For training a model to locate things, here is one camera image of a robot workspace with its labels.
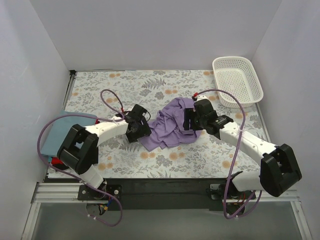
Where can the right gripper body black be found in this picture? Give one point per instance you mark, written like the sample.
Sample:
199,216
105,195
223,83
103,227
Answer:
189,119

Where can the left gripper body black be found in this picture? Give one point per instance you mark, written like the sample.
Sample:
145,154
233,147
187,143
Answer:
142,124

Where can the purple t shirt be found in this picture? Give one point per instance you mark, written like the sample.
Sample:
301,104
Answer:
167,129

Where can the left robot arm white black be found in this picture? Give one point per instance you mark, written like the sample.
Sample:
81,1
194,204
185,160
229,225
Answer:
80,148

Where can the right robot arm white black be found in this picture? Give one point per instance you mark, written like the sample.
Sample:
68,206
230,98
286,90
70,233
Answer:
279,169

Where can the floral patterned table mat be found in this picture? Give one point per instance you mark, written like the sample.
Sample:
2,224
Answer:
170,151

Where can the white plastic perforated basket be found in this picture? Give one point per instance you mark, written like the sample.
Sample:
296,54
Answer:
237,76

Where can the folded teal t shirt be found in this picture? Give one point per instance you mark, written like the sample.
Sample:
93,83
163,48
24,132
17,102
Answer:
60,129

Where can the folded black t shirt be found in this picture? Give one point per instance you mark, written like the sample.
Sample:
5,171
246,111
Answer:
61,166

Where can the folded red t shirt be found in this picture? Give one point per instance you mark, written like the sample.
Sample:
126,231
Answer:
56,161

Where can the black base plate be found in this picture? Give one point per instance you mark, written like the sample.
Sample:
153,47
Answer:
165,193

